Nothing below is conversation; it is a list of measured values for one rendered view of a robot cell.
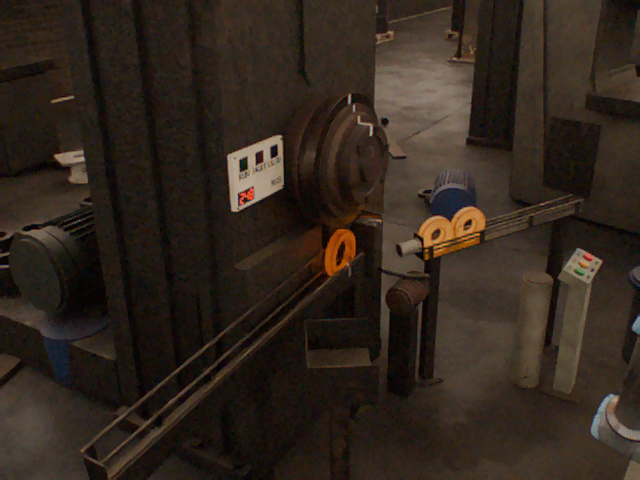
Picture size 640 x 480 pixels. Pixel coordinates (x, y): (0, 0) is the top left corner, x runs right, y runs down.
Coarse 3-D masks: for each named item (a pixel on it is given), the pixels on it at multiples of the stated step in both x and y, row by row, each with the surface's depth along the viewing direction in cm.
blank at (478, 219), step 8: (464, 208) 281; (472, 208) 281; (456, 216) 280; (464, 216) 280; (472, 216) 282; (480, 216) 283; (456, 224) 280; (472, 224) 287; (480, 224) 285; (456, 232) 281; (464, 232) 283; (472, 240) 286
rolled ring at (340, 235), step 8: (336, 232) 249; (344, 232) 250; (336, 240) 246; (344, 240) 257; (352, 240) 257; (328, 248) 246; (336, 248) 247; (352, 248) 258; (328, 256) 246; (344, 256) 259; (352, 256) 259; (328, 264) 247; (344, 264) 258; (328, 272) 250
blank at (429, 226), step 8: (440, 216) 278; (424, 224) 276; (432, 224) 275; (440, 224) 277; (448, 224) 278; (424, 232) 275; (432, 232) 277; (448, 232) 280; (424, 240) 276; (440, 240) 281
